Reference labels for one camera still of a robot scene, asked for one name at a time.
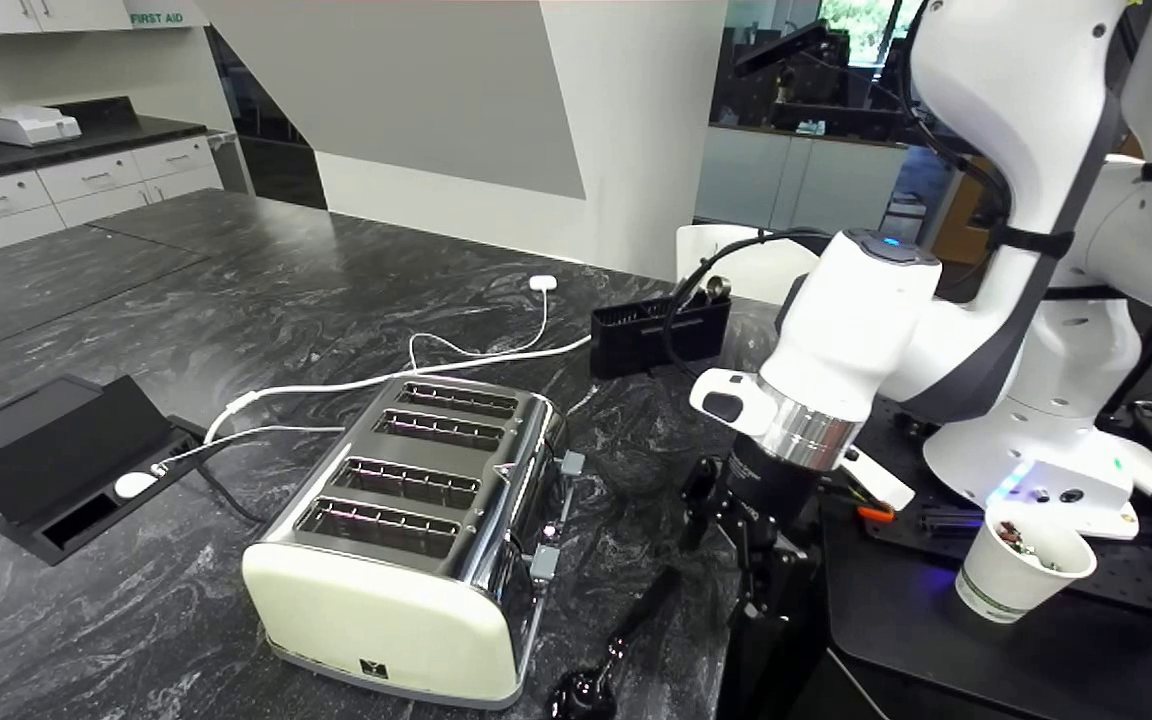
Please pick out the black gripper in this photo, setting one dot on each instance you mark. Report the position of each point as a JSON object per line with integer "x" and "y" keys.
{"x": 779, "y": 488}

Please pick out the black spoon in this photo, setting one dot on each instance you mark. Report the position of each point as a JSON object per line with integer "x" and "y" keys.
{"x": 631, "y": 621}

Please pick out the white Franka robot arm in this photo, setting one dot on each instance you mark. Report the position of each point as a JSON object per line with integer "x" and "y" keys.
{"x": 857, "y": 335}

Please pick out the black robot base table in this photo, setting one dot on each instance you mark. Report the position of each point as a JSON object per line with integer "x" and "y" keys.
{"x": 1000, "y": 667}

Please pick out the black slotted cutlery basket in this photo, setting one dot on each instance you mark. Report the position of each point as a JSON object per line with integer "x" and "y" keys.
{"x": 650, "y": 340}

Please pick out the small metal cup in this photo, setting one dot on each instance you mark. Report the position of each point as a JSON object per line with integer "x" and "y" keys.
{"x": 715, "y": 287}

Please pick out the white plastic chair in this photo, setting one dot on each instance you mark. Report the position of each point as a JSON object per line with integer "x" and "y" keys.
{"x": 763, "y": 274}

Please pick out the white paper cup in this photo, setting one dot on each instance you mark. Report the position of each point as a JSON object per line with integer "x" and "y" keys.
{"x": 1016, "y": 574}

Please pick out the cream and chrome toaster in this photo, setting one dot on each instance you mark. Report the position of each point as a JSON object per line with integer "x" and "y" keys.
{"x": 378, "y": 614}

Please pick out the white power plug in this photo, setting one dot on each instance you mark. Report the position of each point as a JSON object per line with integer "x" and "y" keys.
{"x": 135, "y": 484}

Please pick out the black pop-up outlet box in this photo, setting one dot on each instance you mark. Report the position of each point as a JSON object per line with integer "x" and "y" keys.
{"x": 59, "y": 463}

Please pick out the white cabinets black counter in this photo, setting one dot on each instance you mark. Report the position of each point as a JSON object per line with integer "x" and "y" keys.
{"x": 71, "y": 183}

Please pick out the black countertop appliance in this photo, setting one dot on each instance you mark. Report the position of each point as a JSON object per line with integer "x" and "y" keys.
{"x": 97, "y": 113}

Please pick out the white countertop appliance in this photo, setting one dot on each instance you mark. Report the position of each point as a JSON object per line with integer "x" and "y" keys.
{"x": 17, "y": 126}

